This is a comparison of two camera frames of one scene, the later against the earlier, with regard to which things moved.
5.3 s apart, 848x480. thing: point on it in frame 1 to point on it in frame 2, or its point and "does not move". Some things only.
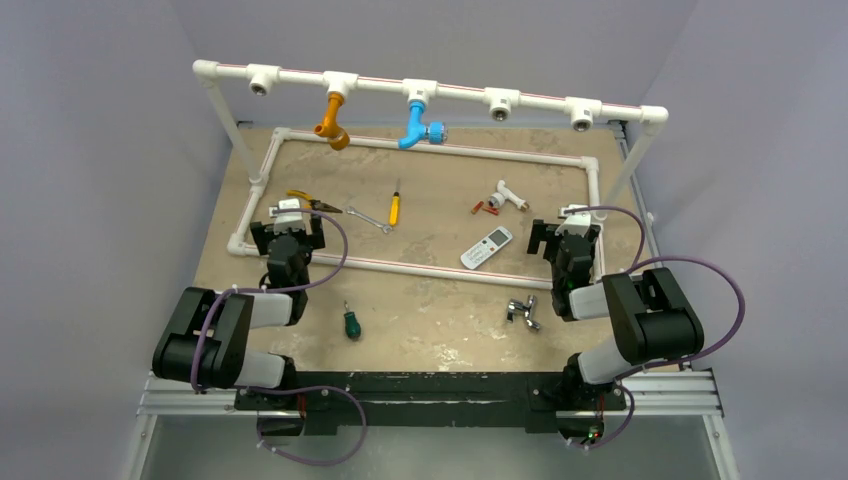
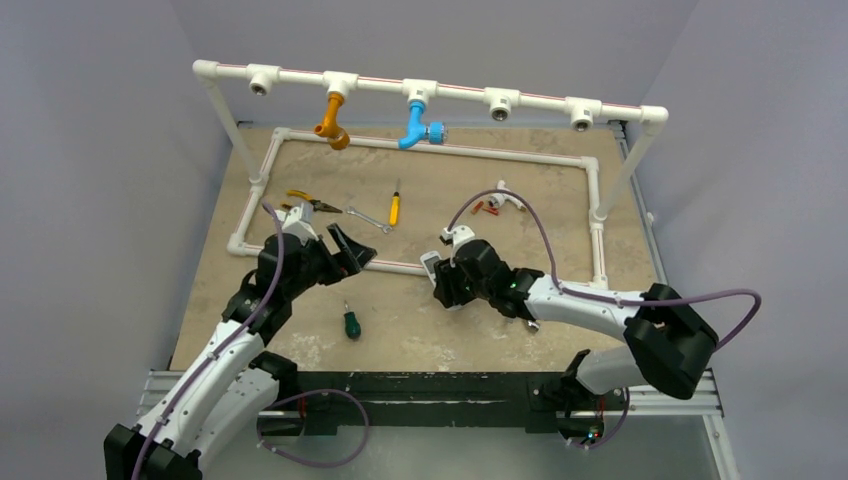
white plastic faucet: [498, 199] does not move
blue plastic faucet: [435, 132] does not move
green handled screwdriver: [352, 327] does not move
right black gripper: [565, 238] to [447, 283]
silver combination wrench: [385, 228] does not move
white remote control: [486, 247] to [428, 259]
